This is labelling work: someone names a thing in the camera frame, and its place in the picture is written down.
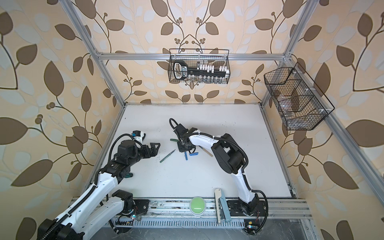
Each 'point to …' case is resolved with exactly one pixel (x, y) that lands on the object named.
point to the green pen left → (168, 154)
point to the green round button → (197, 206)
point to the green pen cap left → (174, 140)
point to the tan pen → (208, 153)
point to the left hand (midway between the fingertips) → (154, 144)
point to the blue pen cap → (193, 153)
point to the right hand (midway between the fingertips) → (184, 149)
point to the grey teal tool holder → (221, 204)
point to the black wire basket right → (300, 104)
